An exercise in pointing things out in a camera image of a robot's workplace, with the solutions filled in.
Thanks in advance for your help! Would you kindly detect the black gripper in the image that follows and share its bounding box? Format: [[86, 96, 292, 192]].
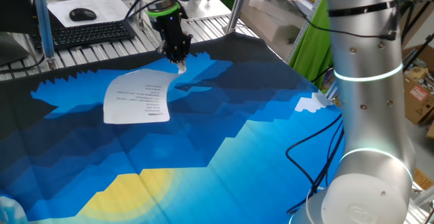
[[151, 8, 193, 75]]

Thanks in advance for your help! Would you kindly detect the white printed paper sheet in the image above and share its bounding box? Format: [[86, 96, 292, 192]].
[[103, 68, 180, 125]]

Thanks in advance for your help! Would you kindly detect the blue mountain print tablecloth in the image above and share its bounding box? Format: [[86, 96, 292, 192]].
[[0, 32, 345, 224]]

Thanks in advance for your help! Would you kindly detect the white paper stack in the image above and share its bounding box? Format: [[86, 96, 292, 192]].
[[47, 0, 130, 28]]

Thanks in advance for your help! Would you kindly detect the black keyboard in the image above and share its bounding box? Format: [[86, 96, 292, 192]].
[[32, 19, 137, 51]]

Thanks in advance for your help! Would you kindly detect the black computer mouse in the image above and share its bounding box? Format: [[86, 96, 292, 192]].
[[68, 7, 98, 22]]

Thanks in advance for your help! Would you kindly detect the green cloth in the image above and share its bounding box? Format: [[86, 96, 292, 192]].
[[290, 0, 335, 89]]

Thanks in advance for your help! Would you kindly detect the black computer monitor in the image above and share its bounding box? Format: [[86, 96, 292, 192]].
[[0, 0, 38, 35]]

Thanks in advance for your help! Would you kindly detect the black tripod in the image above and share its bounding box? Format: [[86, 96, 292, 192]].
[[399, 0, 434, 72]]

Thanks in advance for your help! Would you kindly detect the brown cardboard box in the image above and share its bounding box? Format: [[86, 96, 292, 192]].
[[401, 45, 434, 125]]

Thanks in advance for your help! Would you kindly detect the green wrist adapter ring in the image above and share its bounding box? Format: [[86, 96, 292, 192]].
[[146, 1, 181, 18]]

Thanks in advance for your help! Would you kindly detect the aluminium frame post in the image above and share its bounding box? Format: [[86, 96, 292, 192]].
[[225, 0, 252, 35], [30, 0, 57, 71]]

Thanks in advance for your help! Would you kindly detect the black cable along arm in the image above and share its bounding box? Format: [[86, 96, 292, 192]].
[[125, 0, 398, 41]]

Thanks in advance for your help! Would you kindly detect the thin black desk cable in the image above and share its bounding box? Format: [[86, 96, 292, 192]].
[[0, 54, 47, 75]]

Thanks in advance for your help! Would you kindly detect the black cable on tablecloth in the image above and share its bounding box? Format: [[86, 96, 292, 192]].
[[285, 113, 345, 217]]

